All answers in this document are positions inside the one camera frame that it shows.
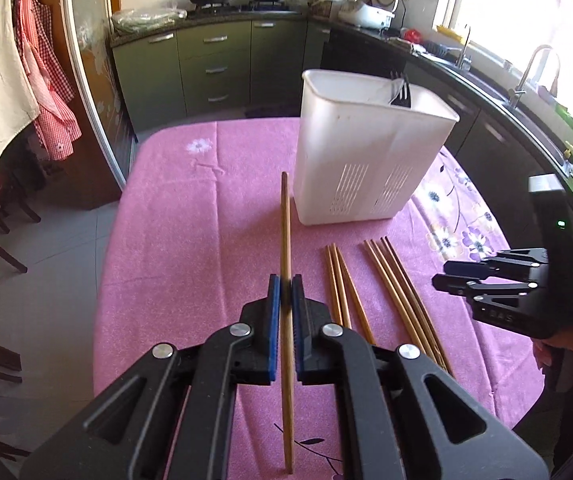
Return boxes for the bag-lined container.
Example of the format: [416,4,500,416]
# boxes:
[311,0,347,18]

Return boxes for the small steel faucet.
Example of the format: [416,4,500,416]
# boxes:
[453,25,472,70]

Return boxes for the gas stove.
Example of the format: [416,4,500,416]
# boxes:
[186,2,299,17]

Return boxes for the clear plastic bag bundle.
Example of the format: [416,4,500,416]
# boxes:
[111,7,188,34]

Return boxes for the white plastic utensil holder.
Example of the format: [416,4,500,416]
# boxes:
[293,69,460,226]

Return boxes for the pink floral tablecloth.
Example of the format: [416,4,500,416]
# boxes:
[93,117,547,480]

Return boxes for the red checked apron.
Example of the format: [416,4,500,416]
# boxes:
[14,0,82,161]

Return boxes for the white rice cooker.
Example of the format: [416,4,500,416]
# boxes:
[339,0,401,30]

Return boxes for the metal fork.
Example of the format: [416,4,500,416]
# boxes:
[389,71,413,109]

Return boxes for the steel kitchen sink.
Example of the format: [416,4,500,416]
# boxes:
[431,57,567,161]

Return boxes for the kitchen window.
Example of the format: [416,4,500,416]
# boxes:
[436,0,573,126]

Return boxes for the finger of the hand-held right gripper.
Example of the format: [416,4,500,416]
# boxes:
[443,247,549,279]
[432,274,549,319]

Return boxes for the glass sliding door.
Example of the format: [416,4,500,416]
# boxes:
[59,0,140,186]

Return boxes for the grey lower kitchen cabinets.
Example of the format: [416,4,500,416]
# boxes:
[316,25,573,286]

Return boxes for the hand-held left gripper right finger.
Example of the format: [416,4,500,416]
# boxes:
[291,274,550,480]

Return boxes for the tall curved steel faucet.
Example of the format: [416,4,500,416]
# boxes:
[509,45,562,109]

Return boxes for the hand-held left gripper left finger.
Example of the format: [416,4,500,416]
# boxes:
[19,274,282,480]

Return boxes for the green lower kitchen cabinets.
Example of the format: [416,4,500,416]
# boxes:
[110,12,332,133]

